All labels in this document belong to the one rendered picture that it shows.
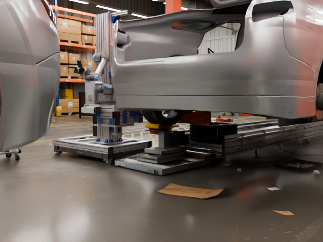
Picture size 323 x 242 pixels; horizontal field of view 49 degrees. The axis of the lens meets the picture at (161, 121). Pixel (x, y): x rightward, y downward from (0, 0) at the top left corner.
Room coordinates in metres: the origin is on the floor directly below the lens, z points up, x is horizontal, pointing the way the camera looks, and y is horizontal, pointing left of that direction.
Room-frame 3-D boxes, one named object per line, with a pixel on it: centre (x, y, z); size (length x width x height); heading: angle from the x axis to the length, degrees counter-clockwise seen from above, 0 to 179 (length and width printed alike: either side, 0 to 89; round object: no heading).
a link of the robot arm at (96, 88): (4.88, 0.84, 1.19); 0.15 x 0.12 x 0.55; 64
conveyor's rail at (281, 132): (5.35, -1.63, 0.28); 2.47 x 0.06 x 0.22; 136
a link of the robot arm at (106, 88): (4.82, 0.73, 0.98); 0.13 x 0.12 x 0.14; 64
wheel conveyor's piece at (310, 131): (6.89, -2.54, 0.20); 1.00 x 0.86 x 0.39; 136
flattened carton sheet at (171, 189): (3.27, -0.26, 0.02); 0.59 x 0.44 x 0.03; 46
